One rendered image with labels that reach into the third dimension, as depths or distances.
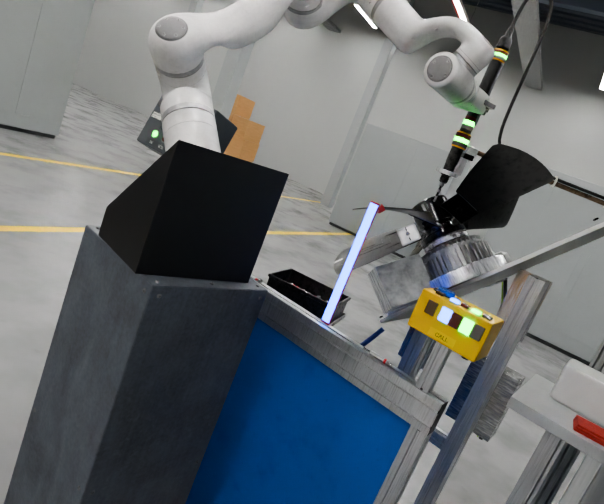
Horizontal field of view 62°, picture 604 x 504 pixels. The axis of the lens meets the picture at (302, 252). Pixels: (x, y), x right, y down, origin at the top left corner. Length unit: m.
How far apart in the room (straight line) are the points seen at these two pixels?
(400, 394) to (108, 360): 0.63
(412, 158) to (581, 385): 7.55
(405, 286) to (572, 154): 12.43
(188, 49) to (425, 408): 0.95
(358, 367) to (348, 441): 0.19
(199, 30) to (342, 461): 1.06
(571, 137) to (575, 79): 1.37
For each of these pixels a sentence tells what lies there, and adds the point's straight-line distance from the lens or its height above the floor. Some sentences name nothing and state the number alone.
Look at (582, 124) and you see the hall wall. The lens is 13.91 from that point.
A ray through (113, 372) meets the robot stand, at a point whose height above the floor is 0.73.
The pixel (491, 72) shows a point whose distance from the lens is 1.57.
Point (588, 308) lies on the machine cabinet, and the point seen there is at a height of 0.65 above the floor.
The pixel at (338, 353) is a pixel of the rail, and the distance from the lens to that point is 1.24.
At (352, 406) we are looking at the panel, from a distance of 1.27.
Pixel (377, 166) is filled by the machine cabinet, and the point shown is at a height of 1.30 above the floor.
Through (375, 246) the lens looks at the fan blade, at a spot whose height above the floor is 1.04.
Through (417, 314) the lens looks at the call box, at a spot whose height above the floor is 1.01.
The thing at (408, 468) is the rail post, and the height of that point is 0.69.
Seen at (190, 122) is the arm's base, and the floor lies 1.21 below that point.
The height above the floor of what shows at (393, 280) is 0.99.
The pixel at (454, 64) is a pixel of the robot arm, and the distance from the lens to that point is 1.27.
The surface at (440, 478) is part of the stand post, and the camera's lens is 1.73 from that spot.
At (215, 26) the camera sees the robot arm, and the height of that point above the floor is 1.43.
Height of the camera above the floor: 1.27
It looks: 12 degrees down
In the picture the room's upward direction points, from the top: 22 degrees clockwise
